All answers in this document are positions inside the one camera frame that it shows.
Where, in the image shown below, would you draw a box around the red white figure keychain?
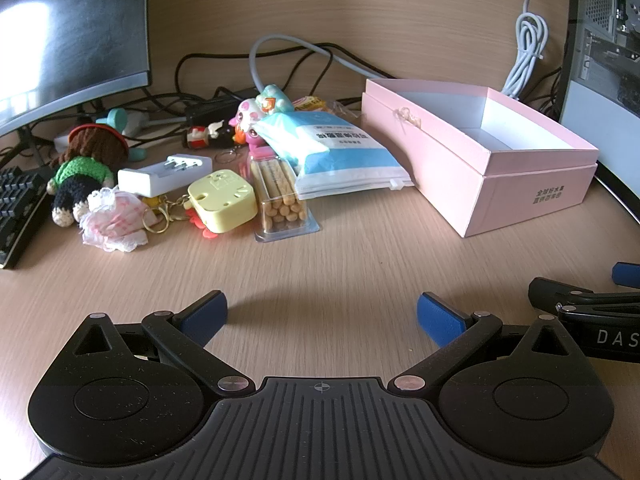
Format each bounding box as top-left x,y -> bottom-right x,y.
185,126 -> 211,150

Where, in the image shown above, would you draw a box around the black power adapter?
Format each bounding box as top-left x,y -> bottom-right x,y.
185,87 -> 259,126

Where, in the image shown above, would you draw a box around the black figure keychain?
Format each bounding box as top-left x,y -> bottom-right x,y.
207,120 -> 239,164

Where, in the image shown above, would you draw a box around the yellow duck keychain gold rings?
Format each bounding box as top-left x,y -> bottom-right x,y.
141,194 -> 193,235

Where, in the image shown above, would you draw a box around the teal plush toy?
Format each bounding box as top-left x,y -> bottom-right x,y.
255,84 -> 296,116

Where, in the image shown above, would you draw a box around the crochet doll green sweater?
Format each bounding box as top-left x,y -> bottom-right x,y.
46,124 -> 132,226

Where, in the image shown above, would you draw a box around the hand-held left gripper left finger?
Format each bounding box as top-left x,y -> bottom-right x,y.
72,289 -> 256,397

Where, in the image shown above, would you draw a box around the black cable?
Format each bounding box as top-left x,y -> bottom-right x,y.
75,45 -> 368,121

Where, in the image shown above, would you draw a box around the teal handheld fan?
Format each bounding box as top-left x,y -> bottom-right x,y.
96,108 -> 149,159

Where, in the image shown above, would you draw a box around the computer monitor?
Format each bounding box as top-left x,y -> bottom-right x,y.
0,0 -> 153,137

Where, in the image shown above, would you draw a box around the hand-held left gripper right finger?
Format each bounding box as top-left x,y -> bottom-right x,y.
391,291 -> 571,397

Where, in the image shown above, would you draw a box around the white pink lace pouch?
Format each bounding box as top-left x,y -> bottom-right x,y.
79,186 -> 150,253

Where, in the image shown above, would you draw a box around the clear plastic wrapper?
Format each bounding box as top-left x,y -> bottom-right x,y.
327,101 -> 364,124

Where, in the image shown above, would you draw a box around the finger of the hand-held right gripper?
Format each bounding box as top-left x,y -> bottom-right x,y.
528,277 -> 598,311
612,261 -> 640,287

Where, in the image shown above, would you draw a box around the clear box of biscuit sticks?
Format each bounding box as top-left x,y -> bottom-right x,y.
248,152 -> 321,244

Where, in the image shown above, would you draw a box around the computer case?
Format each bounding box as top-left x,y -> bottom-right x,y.
557,0 -> 640,173

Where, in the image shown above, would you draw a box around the pink plush toy keychain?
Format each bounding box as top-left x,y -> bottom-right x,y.
229,99 -> 275,157

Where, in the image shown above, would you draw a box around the blue and white packet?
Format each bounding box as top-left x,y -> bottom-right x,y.
257,111 -> 416,198

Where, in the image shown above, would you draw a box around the white coiled cable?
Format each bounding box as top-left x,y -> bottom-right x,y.
501,0 -> 549,99

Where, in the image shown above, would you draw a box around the pink cardboard box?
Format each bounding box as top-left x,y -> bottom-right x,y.
361,78 -> 600,239

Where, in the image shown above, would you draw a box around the yellow plastic box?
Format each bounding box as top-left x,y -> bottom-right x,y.
187,169 -> 258,235

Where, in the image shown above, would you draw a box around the white power adapter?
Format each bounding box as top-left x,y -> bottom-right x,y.
117,153 -> 215,199

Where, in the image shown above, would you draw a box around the black keyboard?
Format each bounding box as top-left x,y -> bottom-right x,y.
0,167 -> 51,270

